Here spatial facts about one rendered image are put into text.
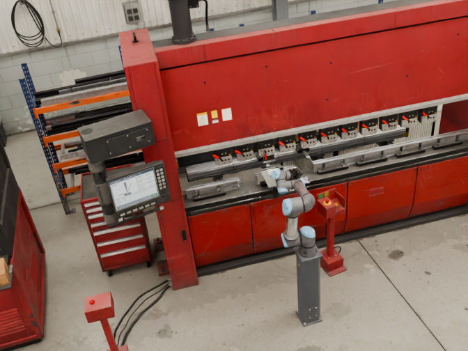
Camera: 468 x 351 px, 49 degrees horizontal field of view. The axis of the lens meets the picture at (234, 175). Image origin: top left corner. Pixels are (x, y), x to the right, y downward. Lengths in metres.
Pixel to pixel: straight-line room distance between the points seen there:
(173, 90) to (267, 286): 2.08
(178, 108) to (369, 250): 2.45
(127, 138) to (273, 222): 1.84
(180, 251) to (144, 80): 1.69
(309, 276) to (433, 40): 2.29
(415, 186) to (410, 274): 0.88
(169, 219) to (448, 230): 2.92
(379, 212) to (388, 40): 1.75
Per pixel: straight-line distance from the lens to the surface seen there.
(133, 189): 3.96
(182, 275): 4.99
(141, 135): 3.79
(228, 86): 4.25
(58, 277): 5.67
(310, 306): 4.53
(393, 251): 5.42
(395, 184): 5.28
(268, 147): 4.60
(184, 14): 4.08
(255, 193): 4.69
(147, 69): 3.87
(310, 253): 4.13
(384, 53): 4.67
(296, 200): 3.69
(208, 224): 4.78
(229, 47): 4.12
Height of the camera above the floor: 3.61
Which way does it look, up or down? 33 degrees down
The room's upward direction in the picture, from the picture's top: 6 degrees counter-clockwise
